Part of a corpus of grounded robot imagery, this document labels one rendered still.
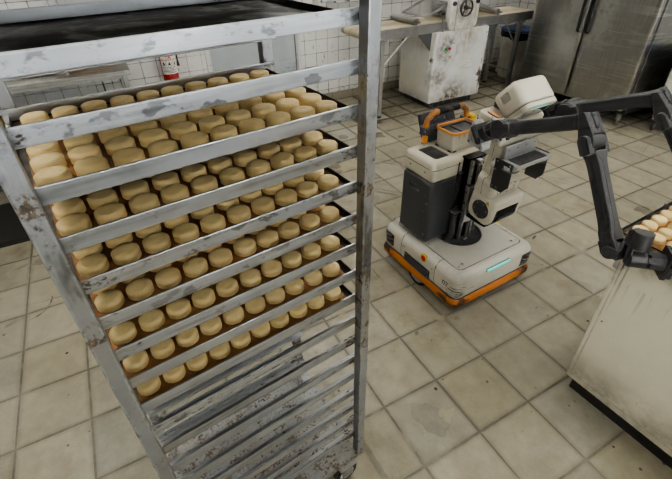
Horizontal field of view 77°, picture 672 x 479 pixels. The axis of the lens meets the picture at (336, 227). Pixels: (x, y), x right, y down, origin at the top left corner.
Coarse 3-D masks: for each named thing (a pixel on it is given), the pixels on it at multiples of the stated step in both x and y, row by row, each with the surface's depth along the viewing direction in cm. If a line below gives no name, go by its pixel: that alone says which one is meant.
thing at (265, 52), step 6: (258, 42) 114; (264, 42) 113; (270, 42) 114; (258, 48) 115; (264, 48) 114; (270, 48) 115; (264, 54) 114; (270, 54) 115; (264, 60) 115; (270, 60) 116; (294, 342) 183; (300, 354) 189
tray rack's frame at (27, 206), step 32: (0, 96) 86; (0, 128) 52; (0, 160) 54; (32, 192) 58; (32, 224) 60; (64, 256) 64; (64, 288) 67; (96, 320) 73; (96, 352) 75; (128, 384) 83; (288, 384) 189; (128, 416) 87; (160, 448) 97; (192, 448) 166; (224, 448) 166; (320, 448) 166; (352, 448) 165
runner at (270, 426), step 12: (336, 384) 136; (312, 396) 135; (324, 396) 135; (300, 408) 130; (276, 420) 129; (252, 432) 126; (264, 432) 125; (240, 444) 120; (216, 456) 120; (228, 456) 120; (204, 468) 116
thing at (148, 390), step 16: (336, 288) 121; (304, 304) 116; (320, 304) 116; (272, 320) 111; (288, 320) 113; (240, 336) 107; (256, 336) 109; (208, 352) 106; (224, 352) 103; (176, 368) 100; (192, 368) 101; (208, 368) 102; (144, 384) 96; (160, 384) 98; (176, 384) 98; (144, 400) 95
